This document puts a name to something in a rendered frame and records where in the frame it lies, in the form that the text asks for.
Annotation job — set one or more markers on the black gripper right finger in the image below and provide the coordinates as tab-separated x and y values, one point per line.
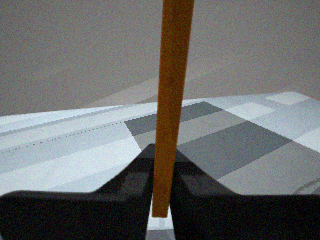
204	209

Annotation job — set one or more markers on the orange handle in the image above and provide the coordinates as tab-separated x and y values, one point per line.
175	33

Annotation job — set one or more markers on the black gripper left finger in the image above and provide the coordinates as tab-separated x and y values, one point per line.
118	210

